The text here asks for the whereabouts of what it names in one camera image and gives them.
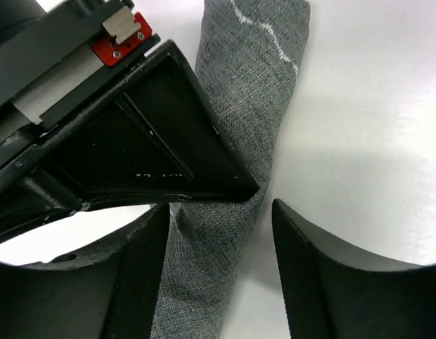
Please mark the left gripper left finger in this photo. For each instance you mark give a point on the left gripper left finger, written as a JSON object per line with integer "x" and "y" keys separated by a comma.
{"x": 107, "y": 289}

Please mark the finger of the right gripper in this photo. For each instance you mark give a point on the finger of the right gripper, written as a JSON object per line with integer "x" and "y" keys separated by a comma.
{"x": 150, "y": 135}

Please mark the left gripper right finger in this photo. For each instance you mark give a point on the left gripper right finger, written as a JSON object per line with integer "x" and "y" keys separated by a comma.
{"x": 334, "y": 289}

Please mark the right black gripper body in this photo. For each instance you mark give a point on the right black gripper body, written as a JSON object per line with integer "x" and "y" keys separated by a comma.
{"x": 53, "y": 61}

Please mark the grey cloth napkin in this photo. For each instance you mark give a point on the grey cloth napkin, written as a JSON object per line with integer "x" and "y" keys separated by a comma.
{"x": 248, "y": 63}

